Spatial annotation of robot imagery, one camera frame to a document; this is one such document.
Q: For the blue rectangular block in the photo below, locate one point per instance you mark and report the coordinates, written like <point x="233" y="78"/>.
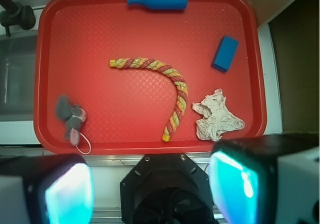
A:
<point x="225" y="54"/>

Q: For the grey sink faucet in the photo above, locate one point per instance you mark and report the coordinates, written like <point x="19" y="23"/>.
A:
<point x="15" y="14"/>

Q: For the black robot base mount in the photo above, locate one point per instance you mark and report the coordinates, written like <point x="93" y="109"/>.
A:
<point x="166" y="188"/>

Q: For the blue plastic bottle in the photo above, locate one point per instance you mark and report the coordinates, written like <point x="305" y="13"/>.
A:
<point x="160" y="4"/>

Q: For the multicolour twisted rope toy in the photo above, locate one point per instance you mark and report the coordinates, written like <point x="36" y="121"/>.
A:
<point x="174" y="120"/>

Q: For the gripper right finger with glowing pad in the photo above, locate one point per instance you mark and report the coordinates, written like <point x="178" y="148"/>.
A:
<point x="267" y="179"/>

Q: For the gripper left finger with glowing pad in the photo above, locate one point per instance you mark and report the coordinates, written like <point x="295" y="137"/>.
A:
<point x="46" y="189"/>

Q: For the grey toy sink basin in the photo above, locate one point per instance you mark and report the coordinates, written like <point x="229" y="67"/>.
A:
<point x="17" y="76"/>

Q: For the red plastic tray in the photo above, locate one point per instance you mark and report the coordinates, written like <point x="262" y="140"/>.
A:
<point x="127" y="109"/>

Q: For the grey plush mouse toy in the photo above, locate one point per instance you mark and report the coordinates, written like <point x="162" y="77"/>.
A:
<point x="73" y="116"/>

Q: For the crumpled white cloth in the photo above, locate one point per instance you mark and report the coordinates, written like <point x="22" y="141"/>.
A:
<point x="216" y="118"/>

